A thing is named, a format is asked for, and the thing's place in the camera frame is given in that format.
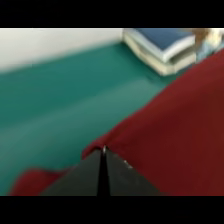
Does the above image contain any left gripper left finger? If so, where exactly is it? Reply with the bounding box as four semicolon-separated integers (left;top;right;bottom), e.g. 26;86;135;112
40;149;102;197

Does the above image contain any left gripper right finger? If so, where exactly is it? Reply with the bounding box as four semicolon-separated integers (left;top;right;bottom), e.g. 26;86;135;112
105;146;164;197

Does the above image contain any red T-shirt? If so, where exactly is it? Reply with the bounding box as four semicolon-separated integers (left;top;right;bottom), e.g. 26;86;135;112
9;48;224;197

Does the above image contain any cream garment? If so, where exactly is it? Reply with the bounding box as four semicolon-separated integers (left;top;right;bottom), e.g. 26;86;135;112
123;37;198;77

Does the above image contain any white garment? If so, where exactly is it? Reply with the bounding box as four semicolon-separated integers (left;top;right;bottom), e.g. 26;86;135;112
123;28;197;64

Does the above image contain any blue garment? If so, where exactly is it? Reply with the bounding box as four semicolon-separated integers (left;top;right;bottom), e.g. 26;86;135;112
135;28;194;52

